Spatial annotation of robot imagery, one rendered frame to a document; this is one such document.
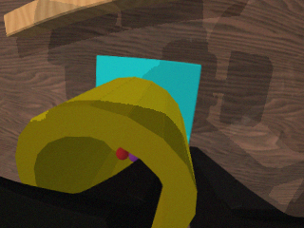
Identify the purple marble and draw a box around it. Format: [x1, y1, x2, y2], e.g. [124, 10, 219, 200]
[128, 153, 138, 162]

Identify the small red ball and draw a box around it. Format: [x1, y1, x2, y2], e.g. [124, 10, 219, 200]
[117, 148, 128, 160]

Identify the long wooden bar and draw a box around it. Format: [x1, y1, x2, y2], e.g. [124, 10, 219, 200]
[4, 0, 181, 38]

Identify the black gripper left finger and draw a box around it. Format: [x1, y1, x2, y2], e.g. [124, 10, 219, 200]
[0, 159, 163, 228]

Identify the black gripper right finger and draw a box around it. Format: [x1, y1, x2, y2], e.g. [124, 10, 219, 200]
[189, 145, 304, 228]

